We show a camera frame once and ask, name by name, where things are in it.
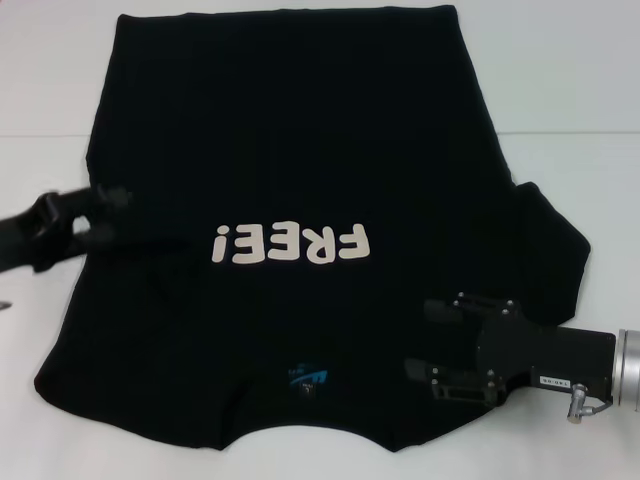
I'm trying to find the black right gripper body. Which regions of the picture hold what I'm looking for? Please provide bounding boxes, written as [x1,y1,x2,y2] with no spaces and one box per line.
[477,299,617,404]

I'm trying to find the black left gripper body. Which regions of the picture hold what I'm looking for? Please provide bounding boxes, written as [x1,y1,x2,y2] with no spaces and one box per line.
[0,192,76,275]

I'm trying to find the black shirt with FREE print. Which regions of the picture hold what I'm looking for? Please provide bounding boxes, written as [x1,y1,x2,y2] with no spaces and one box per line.
[32,8,593,442]

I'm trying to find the right gripper cable with plugs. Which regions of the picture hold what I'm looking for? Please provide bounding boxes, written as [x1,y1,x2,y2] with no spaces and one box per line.
[564,382,615,424]

